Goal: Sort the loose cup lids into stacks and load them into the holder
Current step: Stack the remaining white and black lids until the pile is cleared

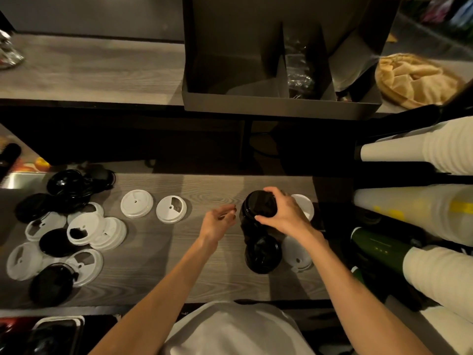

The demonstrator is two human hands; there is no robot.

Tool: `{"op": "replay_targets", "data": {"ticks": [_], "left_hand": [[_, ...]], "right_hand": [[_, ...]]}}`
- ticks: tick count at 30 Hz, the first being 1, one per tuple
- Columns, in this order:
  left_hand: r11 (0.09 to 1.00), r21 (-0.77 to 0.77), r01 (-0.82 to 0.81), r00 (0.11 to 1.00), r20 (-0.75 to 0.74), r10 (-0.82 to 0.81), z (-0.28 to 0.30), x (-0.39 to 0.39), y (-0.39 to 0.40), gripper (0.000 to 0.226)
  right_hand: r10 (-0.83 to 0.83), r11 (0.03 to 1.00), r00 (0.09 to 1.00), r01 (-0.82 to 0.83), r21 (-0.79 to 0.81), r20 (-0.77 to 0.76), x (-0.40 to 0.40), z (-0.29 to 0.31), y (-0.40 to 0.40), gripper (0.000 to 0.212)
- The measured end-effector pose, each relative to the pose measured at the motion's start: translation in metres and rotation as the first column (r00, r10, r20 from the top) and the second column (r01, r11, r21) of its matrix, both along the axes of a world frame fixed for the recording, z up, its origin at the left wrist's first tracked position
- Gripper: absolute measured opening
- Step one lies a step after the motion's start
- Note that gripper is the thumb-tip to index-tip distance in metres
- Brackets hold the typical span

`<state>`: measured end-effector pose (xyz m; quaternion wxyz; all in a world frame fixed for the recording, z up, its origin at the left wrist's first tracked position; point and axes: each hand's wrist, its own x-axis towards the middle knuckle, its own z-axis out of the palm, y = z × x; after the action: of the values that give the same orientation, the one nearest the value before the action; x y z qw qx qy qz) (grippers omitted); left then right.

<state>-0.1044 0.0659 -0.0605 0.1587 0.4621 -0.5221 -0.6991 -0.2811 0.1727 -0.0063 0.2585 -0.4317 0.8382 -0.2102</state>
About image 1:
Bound clear plastic bag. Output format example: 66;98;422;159
284;36;315;100

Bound chrome flag stand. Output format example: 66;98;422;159
0;29;26;70

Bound tan crumpled paper bundle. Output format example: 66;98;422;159
375;52;466;109

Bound black cup lid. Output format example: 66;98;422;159
239;190;278;241
244;236;283;275

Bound stack of white lids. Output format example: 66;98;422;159
291;194;315;221

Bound person's right forearm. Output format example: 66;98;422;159
306;236;433;355

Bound grey foil pouch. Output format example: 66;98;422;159
329;29;381;93

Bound dark metal organizer box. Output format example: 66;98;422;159
181;0;402;121

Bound white shirt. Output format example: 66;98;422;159
161;302;315;355

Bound person's left forearm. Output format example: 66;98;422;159
88;240;217;355

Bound white paper cup stack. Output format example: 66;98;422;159
356;116;473;176

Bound pile of mixed cup lids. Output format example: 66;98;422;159
5;166;128;307

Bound clear plastic lids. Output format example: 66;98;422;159
281;236;314;273

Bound person's left hand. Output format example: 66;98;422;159
198;204;237;255

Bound translucent yellow print cup stack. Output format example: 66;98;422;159
353;183;473;248

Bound person's right hand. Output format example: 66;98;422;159
254;186;328;248

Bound colourful background goods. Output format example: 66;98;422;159
401;0;473;34

